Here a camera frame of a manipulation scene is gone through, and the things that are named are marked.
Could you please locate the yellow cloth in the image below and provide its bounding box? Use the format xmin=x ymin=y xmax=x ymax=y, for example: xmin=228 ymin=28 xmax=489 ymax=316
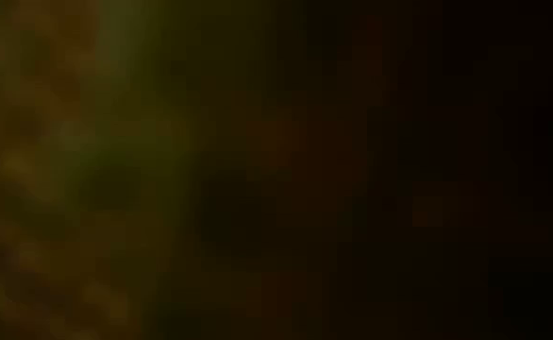
xmin=0 ymin=0 xmax=553 ymax=340

